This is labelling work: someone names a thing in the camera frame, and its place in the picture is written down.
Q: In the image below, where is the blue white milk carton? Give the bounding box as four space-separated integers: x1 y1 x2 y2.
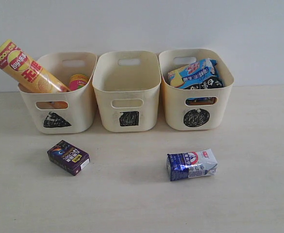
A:
167 149 218 182

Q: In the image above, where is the blue instant noodle bag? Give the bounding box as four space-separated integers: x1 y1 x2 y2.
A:
168 58 224 90

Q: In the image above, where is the pink Lays chips can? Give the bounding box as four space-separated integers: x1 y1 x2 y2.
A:
68 74 89 91

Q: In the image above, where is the purple small carton box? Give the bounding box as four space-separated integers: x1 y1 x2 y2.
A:
47 140 90 176

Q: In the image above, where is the yellow Lays chips can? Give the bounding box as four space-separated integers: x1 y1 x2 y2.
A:
0 39 70 94

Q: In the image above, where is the cream bin square mark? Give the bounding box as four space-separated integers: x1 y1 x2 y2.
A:
92 51 161 133

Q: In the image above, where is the cream bin circle mark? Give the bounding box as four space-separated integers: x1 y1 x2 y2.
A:
158 49 234 131

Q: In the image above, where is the cream bin triangle mark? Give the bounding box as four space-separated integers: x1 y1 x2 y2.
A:
18 52 98 134

